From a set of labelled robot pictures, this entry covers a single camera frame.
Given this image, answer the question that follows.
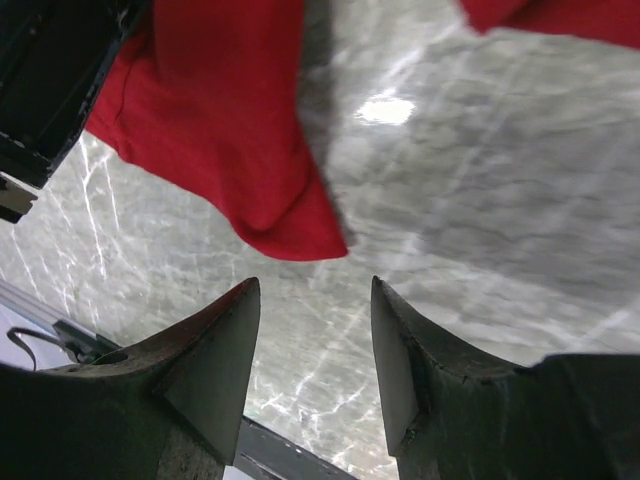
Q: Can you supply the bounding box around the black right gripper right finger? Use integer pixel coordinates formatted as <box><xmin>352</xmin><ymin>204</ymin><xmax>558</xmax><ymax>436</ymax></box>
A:
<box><xmin>371</xmin><ymin>278</ymin><xmax>639</xmax><ymax>479</ymax></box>

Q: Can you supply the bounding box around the black cable at rail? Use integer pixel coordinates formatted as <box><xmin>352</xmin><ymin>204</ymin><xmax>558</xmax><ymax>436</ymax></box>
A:
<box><xmin>5</xmin><ymin>326</ymin><xmax>91</xmax><ymax>372</ymax></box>

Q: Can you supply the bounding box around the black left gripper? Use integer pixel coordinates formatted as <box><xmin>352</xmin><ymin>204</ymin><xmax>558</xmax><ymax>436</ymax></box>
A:
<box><xmin>1</xmin><ymin>0</ymin><xmax>150</xmax><ymax>223</ymax></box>

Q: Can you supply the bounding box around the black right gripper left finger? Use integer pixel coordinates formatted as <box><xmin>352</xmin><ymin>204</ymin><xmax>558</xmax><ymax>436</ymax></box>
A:
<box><xmin>0</xmin><ymin>277</ymin><xmax>262</xmax><ymax>480</ymax></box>

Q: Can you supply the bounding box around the red t shirt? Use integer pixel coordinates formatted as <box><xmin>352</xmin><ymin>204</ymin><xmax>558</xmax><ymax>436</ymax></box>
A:
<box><xmin>114</xmin><ymin>1</ymin><xmax>639</xmax><ymax>269</ymax></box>

